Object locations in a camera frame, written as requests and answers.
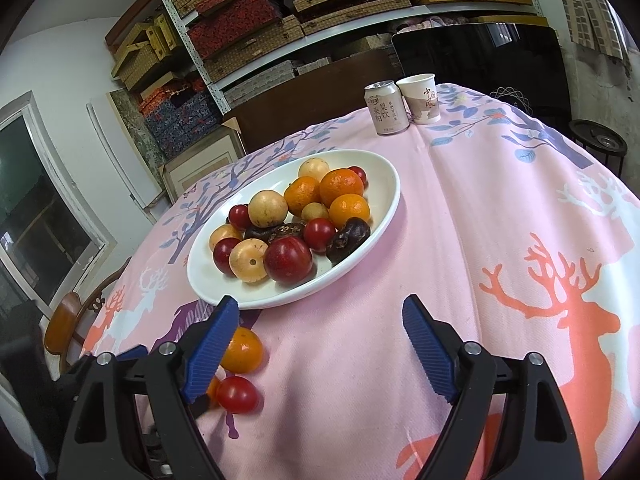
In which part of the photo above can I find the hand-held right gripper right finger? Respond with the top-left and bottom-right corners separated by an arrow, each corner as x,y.
401,294 -> 585,480

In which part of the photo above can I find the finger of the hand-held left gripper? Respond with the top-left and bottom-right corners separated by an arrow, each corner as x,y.
190,394 -> 215,420
114,344 -> 149,362

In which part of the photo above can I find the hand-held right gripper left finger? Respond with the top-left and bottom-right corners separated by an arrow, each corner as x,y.
56,295 -> 241,480

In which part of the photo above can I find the dark red tomato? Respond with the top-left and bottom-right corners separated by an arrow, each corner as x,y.
212,237 -> 242,277
263,236 -> 315,283

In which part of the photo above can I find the striped pepino melon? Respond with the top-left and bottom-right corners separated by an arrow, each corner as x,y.
229,238 -> 271,283

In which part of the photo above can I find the pale yellow pepino melon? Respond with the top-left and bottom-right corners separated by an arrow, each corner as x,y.
248,189 -> 289,229
298,158 -> 331,181
209,223 -> 244,251

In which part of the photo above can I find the dark purple water chestnut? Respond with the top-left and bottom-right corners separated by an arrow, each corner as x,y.
325,217 -> 372,265
244,222 -> 305,246

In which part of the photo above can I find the orange tangerine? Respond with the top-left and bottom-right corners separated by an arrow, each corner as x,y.
319,168 -> 365,208
284,176 -> 322,217
328,193 -> 371,228

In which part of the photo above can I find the white oval plate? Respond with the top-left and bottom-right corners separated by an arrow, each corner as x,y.
186,149 -> 402,310

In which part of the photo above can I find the carved wooden chair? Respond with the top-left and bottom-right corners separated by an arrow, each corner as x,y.
44,257 -> 133,376

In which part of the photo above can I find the pink deer print tablecloth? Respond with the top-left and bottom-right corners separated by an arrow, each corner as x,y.
80,82 -> 640,480

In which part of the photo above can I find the beige framed board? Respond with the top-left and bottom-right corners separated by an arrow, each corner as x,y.
159,117 -> 247,206

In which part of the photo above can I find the white leaning board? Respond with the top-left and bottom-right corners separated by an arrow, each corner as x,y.
86,102 -> 153,211

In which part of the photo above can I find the grey marble slab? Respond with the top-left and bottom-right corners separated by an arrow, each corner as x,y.
107,89 -> 166,201

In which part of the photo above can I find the blue patterned box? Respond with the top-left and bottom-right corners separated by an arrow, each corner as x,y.
172,91 -> 223,143
145,110 -> 188,158

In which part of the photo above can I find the beverage can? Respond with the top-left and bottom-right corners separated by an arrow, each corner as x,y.
363,80 -> 411,137

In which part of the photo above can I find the white paper cup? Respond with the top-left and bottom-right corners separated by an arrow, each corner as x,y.
396,73 -> 442,125

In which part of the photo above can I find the orange patterned box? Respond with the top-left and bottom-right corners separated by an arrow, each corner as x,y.
137,82 -> 206,116

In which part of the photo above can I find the black round stool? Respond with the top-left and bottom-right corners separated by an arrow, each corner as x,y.
568,119 -> 628,176

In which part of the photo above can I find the dark brown board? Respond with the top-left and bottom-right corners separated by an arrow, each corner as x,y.
222,50 -> 401,153

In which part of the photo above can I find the black flat panel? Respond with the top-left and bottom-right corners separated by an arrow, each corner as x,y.
391,22 -> 573,121

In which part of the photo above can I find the shelf with flat boxes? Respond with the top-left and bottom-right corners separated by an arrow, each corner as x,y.
105,0 -> 538,96

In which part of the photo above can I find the white metal shelf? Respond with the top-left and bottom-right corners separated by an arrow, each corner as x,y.
154,0 -> 546,113

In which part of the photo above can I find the brick pattern curtain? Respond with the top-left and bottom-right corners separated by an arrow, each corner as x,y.
550,0 -> 631,58

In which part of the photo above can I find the dark window with white frame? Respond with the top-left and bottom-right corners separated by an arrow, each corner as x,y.
0,91 -> 118,316

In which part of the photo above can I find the black wire rack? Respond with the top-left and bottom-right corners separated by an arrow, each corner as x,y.
489,86 -> 536,113

